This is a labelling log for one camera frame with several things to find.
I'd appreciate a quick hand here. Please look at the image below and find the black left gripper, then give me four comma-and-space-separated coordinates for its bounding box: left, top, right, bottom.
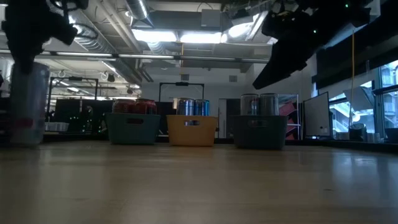
1, 0, 90, 75

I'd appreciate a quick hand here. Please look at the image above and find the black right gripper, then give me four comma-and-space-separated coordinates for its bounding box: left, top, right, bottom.
252, 0, 373, 90

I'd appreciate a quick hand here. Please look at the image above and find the light blue slim drink can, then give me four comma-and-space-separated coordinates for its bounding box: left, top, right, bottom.
239, 93, 261, 116

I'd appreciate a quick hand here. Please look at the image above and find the dark grey plastic bin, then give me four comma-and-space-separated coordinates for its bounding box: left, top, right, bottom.
231, 114, 289, 150

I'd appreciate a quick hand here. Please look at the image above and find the yellow plastic bin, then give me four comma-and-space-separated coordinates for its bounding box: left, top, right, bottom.
166, 114, 218, 147

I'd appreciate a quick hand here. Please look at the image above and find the teal plastic bin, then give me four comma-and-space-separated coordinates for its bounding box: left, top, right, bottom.
104, 112, 161, 146

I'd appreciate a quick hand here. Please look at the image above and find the white rack with red bins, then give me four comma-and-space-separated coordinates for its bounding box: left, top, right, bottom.
277, 93, 302, 141

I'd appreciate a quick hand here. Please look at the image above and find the white board panel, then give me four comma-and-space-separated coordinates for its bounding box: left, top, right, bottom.
303, 91, 331, 139

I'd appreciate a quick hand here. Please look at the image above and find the white tray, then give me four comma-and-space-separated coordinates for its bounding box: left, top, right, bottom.
45, 121, 70, 132

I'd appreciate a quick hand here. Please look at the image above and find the long grey ceiling pipe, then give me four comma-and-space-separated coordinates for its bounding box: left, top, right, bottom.
34, 51, 271, 65

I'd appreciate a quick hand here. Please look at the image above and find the grey ceiling junction box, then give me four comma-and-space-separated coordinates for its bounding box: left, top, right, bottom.
200, 8, 222, 28

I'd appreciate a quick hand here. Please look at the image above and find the ceiling light panel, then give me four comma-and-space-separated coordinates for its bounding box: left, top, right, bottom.
131, 29, 178, 43
179, 31, 223, 45

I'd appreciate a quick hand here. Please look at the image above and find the black round bin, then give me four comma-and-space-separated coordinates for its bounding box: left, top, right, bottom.
348, 123, 369, 142

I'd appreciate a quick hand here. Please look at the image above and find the black gantry frame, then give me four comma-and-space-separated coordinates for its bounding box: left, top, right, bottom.
46, 76, 100, 123
158, 81, 205, 138

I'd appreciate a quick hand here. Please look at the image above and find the rectangular metal air duct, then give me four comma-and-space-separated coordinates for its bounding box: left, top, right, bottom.
221, 11, 274, 45

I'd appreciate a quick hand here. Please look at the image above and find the yellow hanging cable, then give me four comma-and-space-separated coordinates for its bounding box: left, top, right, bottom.
351, 30, 356, 125

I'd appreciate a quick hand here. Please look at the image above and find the black aluminium table frame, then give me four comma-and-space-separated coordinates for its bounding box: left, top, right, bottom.
0, 132, 398, 154

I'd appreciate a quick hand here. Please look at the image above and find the small silver ventilation duct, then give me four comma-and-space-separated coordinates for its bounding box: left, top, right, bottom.
124, 0, 154, 28

